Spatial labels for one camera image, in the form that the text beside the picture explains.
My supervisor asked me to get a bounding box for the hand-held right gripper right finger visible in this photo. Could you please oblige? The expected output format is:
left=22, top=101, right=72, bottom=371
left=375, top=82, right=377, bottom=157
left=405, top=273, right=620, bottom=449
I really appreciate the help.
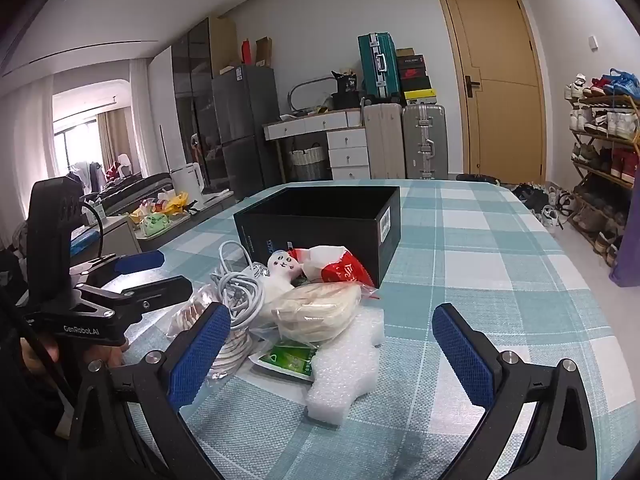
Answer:
left=431, top=303, right=603, bottom=480

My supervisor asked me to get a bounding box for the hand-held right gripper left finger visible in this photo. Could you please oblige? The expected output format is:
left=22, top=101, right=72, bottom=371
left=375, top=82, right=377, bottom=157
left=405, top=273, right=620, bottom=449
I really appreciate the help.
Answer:
left=67, top=301, right=236, bottom=480

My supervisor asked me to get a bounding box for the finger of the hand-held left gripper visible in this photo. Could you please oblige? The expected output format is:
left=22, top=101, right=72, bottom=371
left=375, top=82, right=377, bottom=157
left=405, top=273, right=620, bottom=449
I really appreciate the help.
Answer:
left=70, top=249, right=167, bottom=287
left=74, top=274, right=194, bottom=319

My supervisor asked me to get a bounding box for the striped rope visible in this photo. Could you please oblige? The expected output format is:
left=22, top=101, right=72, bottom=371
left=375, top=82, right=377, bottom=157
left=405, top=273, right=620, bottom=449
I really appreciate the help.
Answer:
left=165, top=282, right=256, bottom=391

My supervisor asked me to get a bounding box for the white charging cable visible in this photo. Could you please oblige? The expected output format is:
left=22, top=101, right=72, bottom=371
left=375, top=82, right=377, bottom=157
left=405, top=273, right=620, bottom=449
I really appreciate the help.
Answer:
left=212, top=240, right=268, bottom=331

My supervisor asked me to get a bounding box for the green white medicine packet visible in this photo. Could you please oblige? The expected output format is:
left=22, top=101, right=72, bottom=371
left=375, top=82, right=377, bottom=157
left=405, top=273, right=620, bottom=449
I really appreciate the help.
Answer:
left=248, top=340, right=318, bottom=381

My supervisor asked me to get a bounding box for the white plush doll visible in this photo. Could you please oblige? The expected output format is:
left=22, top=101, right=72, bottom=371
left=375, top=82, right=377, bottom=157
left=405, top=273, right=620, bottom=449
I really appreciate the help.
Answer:
left=262, top=250, right=306, bottom=306

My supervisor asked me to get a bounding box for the beige cloth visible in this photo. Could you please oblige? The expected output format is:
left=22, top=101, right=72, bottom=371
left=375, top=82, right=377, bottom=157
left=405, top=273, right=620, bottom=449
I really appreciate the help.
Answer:
left=272, top=282, right=363, bottom=343

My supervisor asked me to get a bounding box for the white foam piece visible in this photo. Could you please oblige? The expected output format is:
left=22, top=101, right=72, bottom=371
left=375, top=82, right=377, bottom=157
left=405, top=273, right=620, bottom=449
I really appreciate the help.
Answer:
left=305, top=307, right=386, bottom=426

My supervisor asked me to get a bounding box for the red white plastic bag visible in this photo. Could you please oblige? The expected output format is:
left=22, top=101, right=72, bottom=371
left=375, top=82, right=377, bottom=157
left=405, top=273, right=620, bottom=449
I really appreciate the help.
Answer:
left=295, top=245, right=373, bottom=291

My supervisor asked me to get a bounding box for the black cardboard box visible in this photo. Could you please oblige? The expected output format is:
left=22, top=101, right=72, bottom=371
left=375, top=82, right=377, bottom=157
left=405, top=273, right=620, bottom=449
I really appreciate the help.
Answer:
left=233, top=186, right=402, bottom=288

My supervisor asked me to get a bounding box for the person's left hand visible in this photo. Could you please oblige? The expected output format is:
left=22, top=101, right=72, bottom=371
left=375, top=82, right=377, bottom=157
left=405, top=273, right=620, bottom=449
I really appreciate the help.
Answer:
left=20, top=337, right=128, bottom=376

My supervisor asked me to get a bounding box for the grey low cabinet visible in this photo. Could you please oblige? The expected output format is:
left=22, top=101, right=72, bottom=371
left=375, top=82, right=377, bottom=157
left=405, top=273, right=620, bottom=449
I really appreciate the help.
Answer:
left=70, top=215, right=143, bottom=263

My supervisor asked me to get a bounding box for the green plastic bag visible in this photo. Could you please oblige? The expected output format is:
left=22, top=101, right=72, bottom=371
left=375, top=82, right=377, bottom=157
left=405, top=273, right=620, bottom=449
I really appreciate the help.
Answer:
left=141, top=211, right=169, bottom=237

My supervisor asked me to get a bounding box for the yellow plastic bag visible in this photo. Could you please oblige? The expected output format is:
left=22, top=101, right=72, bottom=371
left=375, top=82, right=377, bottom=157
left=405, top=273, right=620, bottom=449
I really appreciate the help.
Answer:
left=164, top=191, right=191, bottom=217

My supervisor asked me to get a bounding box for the dark sofa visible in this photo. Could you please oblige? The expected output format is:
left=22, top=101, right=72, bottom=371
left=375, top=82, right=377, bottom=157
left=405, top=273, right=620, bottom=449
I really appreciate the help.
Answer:
left=95, top=172, right=173, bottom=217

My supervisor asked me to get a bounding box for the white air purifier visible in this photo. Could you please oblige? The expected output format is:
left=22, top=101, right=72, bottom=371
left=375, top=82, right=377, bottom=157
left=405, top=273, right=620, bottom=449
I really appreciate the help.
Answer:
left=170, top=162, right=207, bottom=197

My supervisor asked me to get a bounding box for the beige curtain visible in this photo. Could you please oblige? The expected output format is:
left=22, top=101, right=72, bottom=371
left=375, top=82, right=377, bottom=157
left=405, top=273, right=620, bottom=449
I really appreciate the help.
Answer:
left=97, top=109, right=132, bottom=171

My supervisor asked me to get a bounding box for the scattered pile of shoes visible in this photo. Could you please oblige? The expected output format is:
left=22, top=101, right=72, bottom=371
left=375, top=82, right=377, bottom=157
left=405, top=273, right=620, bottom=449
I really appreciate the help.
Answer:
left=510, top=182, right=572, bottom=232

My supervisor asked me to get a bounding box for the grey refrigerator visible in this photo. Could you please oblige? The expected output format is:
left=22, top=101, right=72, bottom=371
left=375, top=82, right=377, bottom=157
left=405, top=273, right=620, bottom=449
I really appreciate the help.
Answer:
left=211, top=66, right=283, bottom=201

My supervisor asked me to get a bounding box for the dark glass cabinet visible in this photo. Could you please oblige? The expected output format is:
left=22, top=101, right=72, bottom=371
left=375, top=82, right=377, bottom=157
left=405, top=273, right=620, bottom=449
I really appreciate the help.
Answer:
left=172, top=17, right=216, bottom=193

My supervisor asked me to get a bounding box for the woven basket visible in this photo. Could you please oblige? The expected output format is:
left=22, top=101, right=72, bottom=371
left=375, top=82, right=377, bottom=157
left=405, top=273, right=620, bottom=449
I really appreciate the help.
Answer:
left=290, top=144, right=329, bottom=182

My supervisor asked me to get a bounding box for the purple bag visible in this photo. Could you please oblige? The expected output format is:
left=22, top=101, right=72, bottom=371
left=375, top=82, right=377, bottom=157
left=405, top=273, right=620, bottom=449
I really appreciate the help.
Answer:
left=609, top=220, right=640, bottom=288

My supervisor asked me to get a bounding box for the white desk with drawers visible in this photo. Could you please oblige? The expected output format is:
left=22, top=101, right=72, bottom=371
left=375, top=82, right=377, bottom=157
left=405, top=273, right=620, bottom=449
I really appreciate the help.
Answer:
left=263, top=108, right=371, bottom=183

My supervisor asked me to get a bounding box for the silver suitcase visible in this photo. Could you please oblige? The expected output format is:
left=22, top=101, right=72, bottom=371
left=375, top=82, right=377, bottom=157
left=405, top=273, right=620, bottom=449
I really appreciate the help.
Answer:
left=402, top=104, right=449, bottom=181

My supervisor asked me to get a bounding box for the tall cardboard box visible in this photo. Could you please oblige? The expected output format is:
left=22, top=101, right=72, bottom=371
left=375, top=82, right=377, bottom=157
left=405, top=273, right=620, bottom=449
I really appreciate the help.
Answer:
left=209, top=16, right=238, bottom=78

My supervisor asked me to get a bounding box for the beige suitcase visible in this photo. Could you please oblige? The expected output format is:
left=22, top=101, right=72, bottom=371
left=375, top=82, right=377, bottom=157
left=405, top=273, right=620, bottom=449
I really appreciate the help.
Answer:
left=362, top=104, right=406, bottom=181

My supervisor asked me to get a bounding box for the yellow wooden door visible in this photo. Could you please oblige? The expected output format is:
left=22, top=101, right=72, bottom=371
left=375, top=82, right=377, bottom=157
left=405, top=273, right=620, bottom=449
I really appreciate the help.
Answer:
left=435, top=0, right=548, bottom=186

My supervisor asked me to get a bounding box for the wooden shoe rack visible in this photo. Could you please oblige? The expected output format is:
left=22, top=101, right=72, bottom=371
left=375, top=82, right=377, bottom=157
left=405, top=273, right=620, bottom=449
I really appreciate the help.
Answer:
left=567, top=95, right=640, bottom=263

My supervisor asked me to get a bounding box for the black bag white label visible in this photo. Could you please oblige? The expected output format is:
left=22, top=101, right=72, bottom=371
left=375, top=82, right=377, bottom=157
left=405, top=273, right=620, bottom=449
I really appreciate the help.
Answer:
left=335, top=72, right=361, bottom=97

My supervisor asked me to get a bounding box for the shoe rack with shoes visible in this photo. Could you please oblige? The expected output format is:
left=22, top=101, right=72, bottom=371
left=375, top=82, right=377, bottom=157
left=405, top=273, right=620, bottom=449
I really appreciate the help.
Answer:
left=564, top=69, right=640, bottom=266

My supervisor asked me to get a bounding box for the black red shoe box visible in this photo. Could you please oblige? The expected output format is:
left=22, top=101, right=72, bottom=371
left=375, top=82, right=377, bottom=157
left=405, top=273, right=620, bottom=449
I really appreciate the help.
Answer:
left=397, top=55, right=426, bottom=79

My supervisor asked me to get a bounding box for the teal suitcase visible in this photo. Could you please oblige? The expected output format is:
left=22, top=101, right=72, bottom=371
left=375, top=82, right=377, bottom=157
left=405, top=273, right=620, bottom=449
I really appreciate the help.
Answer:
left=357, top=32, right=399, bottom=100

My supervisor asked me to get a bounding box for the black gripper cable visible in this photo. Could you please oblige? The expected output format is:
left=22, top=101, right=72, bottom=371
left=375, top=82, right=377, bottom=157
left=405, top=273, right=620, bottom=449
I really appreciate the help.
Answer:
left=80, top=201, right=106, bottom=261

